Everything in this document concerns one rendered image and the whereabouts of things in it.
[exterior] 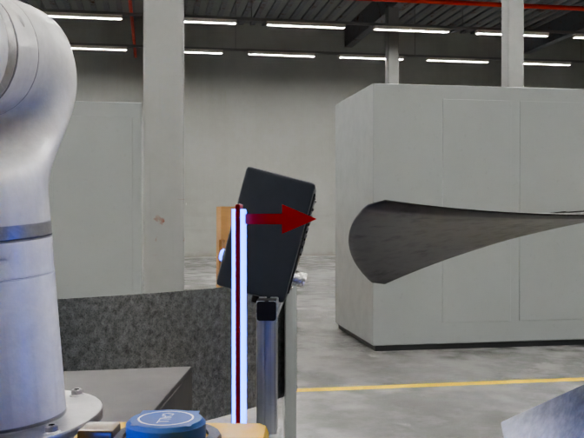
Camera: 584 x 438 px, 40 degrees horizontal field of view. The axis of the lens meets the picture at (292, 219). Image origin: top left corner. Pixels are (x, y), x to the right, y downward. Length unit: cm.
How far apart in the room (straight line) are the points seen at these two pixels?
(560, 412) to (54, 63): 57
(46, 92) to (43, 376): 28
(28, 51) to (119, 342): 159
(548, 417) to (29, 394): 46
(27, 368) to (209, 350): 172
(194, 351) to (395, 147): 461
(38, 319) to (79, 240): 577
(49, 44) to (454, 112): 629
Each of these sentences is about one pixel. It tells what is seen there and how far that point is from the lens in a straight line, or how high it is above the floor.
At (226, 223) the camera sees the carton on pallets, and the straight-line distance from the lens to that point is 862.
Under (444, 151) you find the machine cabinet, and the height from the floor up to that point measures 168.
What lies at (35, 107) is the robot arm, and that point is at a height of 129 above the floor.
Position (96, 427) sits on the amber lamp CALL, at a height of 108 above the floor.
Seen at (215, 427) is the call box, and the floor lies 107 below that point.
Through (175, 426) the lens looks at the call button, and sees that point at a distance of 41.
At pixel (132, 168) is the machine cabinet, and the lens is 654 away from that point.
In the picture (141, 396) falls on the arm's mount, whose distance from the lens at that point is 90.
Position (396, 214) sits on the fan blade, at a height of 118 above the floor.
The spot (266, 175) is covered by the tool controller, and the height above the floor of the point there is 124.
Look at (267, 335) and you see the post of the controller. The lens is 119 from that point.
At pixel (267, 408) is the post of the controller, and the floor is 89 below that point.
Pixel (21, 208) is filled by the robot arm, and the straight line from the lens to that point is 78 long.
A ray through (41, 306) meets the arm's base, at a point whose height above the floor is 110.
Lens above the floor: 119
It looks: 1 degrees down
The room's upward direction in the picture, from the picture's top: straight up
